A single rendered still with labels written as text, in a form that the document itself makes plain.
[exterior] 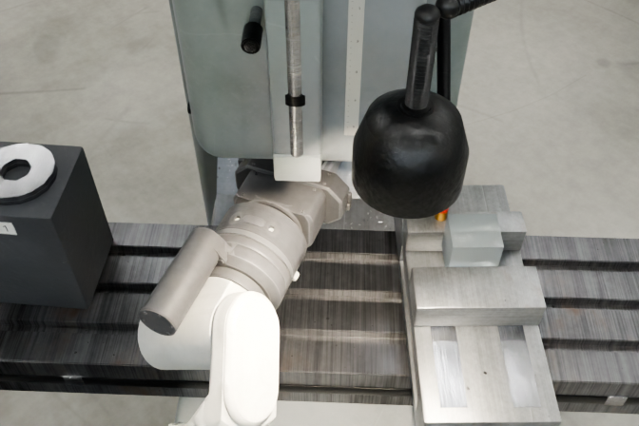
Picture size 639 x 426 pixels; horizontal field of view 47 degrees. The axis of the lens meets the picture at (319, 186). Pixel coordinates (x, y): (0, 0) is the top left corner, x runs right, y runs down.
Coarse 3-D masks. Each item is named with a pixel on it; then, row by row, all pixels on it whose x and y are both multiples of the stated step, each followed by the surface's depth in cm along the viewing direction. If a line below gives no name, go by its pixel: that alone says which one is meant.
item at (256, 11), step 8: (256, 8) 55; (256, 16) 54; (248, 24) 53; (256, 24) 53; (248, 32) 52; (256, 32) 52; (248, 40) 52; (256, 40) 52; (248, 48) 52; (256, 48) 52
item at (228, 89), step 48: (192, 0) 55; (240, 0) 55; (336, 0) 54; (384, 0) 54; (192, 48) 58; (240, 48) 58; (336, 48) 58; (384, 48) 57; (192, 96) 63; (240, 96) 62; (336, 96) 61; (240, 144) 66; (336, 144) 65
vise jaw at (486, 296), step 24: (432, 288) 86; (456, 288) 86; (480, 288) 86; (504, 288) 86; (528, 288) 86; (432, 312) 84; (456, 312) 84; (480, 312) 85; (504, 312) 85; (528, 312) 85
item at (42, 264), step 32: (0, 160) 87; (32, 160) 87; (64, 160) 89; (0, 192) 84; (32, 192) 84; (64, 192) 86; (96, 192) 96; (0, 224) 84; (32, 224) 84; (64, 224) 87; (96, 224) 97; (0, 256) 89; (32, 256) 89; (64, 256) 88; (96, 256) 98; (0, 288) 95; (32, 288) 94; (64, 288) 93
